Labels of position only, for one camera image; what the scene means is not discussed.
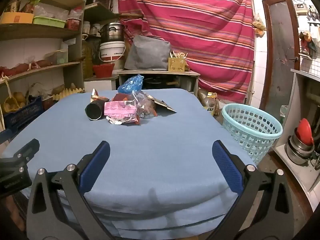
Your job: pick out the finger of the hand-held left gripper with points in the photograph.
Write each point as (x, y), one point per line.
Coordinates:
(27, 150)
(5, 136)

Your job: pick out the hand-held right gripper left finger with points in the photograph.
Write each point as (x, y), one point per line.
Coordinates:
(96, 165)

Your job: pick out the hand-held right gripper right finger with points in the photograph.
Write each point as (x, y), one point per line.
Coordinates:
(226, 165)

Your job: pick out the light blue plastic basket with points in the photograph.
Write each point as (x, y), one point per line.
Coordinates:
(250, 135)

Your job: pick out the red and gold foil wrapper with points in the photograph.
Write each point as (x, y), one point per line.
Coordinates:
(96, 95)

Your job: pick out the blue plastic crate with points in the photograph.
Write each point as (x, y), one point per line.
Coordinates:
(23, 113)

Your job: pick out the mesh bag of potatoes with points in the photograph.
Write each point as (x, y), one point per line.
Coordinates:
(13, 102)

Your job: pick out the black cardboard tube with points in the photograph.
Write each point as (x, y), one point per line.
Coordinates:
(94, 111)

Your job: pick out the blue table cloth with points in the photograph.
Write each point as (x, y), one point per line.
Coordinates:
(150, 142)

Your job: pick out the pink foil wrapper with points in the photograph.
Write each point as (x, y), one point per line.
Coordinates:
(120, 108)

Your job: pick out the clear bottle with yellow label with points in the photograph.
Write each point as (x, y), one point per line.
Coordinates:
(210, 105)

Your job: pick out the yellow egg tray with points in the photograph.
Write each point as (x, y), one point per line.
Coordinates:
(67, 93)

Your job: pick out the white side counter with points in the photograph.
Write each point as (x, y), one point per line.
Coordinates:
(297, 170)

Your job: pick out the dark red packet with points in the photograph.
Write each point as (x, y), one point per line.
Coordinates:
(122, 97)

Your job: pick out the stack of metal pots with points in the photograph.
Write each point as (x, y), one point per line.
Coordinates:
(298, 152)

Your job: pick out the clear plastic bag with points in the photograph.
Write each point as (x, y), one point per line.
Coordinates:
(146, 105)

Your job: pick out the small white cabinet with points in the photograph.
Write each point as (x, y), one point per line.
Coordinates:
(100, 83)

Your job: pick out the red lid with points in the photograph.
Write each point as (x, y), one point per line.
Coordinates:
(305, 131)

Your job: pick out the flat printed cardboard piece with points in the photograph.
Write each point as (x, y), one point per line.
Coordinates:
(163, 106)

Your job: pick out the blue plastic bag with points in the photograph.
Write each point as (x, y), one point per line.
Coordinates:
(130, 85)

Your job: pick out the red plastic basket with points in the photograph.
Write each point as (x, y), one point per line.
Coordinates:
(103, 70)

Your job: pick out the large yellow oil bottle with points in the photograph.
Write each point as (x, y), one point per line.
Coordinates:
(87, 60)

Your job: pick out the wooden shelf unit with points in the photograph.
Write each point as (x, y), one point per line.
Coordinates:
(37, 30)

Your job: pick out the low wooden cabinet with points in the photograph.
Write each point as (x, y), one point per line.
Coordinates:
(160, 73)

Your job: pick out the yellow utensil holder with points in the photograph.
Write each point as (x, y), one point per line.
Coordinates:
(176, 65)

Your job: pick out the white plastic bucket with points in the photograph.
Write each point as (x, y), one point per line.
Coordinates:
(112, 51)

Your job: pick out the yellow plastic container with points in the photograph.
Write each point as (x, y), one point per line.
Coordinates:
(16, 18)

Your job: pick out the green plastic container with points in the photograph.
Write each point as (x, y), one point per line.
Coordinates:
(48, 22)

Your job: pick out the grey bag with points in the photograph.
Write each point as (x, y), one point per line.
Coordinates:
(147, 53)

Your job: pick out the brown framed door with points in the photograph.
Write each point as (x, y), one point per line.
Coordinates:
(282, 55)

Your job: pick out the small red basket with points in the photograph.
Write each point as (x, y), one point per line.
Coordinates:
(73, 23)

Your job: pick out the metal cooking pot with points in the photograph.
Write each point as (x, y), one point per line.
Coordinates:
(113, 32)

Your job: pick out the red striped hanging cloth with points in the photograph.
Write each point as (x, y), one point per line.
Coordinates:
(200, 30)

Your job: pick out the hanging bag of onions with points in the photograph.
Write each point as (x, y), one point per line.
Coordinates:
(259, 28)

